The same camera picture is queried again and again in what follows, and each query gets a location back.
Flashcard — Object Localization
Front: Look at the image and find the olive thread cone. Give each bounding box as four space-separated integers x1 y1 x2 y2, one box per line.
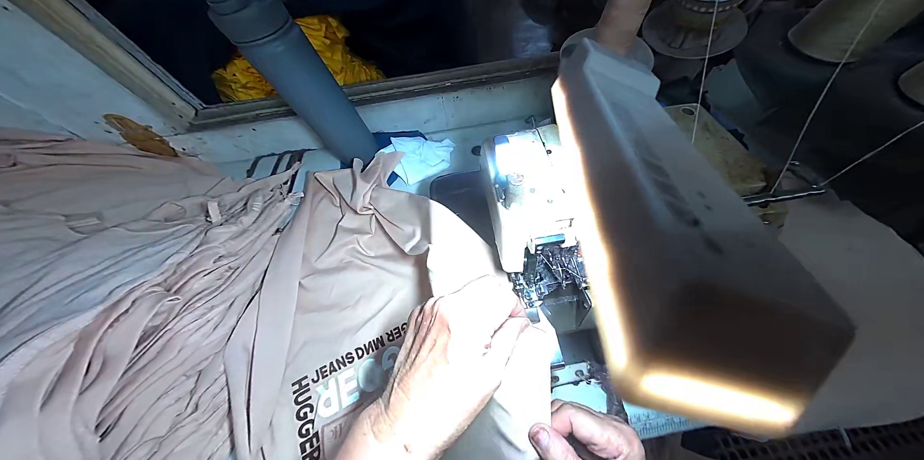
788 0 924 63

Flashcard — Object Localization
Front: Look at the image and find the elongated lamp with glowing edge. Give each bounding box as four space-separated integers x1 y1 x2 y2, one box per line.
552 39 857 438

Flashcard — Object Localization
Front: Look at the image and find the white overlock sewing machine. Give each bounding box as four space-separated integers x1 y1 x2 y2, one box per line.
476 121 615 313

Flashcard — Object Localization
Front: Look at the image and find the pile of yellow fabric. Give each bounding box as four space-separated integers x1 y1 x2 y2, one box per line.
211 15 387 103

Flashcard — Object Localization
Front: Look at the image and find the crumpled white cloth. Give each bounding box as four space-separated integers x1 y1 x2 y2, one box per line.
387 137 456 186

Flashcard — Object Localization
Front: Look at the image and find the person's right hand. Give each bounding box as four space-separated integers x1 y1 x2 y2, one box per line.
528 401 645 460

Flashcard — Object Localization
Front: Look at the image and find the measuring tape strip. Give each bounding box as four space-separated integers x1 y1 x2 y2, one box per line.
623 402 723 440

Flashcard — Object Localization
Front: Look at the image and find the striped cloth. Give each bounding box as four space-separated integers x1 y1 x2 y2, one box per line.
242 149 319 183

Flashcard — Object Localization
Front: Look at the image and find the person's left hand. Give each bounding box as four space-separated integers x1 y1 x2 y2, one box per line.
345 275 531 460

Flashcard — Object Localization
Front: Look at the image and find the person's left forearm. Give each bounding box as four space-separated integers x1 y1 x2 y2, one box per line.
335 418 391 460

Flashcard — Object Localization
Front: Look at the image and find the pile of beige garments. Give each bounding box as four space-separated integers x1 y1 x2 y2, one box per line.
0 128 304 460

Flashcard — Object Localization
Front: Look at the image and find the metal thread guide rod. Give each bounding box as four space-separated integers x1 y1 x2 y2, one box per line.
742 184 827 207

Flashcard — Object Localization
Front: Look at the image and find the peach thread cone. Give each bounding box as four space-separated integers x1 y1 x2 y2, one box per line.
596 0 668 55

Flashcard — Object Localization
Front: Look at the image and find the beige garment with printed letters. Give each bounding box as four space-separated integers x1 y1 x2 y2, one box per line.
225 153 557 460

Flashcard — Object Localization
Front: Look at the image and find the grey bottle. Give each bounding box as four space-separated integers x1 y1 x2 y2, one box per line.
191 0 380 168

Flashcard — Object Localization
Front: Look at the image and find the black slotted grille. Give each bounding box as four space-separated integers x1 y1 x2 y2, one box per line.
680 420 924 460

